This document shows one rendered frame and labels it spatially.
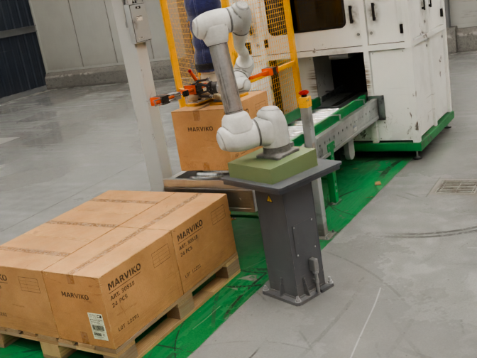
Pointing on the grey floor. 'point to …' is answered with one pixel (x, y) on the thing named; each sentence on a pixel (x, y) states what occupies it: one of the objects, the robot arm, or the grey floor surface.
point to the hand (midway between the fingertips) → (192, 89)
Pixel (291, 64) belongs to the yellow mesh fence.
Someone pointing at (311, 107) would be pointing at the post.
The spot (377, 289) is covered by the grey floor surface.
